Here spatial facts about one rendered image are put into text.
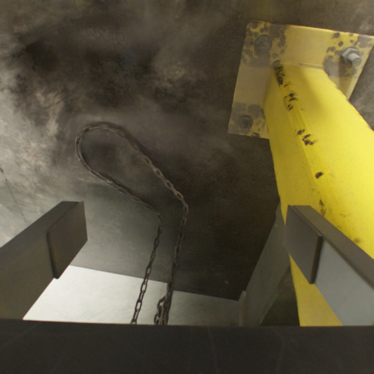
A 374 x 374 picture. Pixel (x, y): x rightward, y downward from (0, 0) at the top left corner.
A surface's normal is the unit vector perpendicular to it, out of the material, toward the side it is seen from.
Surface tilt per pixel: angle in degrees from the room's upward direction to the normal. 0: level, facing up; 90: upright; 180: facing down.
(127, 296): 90
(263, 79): 0
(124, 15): 0
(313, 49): 0
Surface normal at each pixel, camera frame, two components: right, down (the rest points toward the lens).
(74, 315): 0.07, -0.75
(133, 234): -0.14, 0.64
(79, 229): 1.00, 0.02
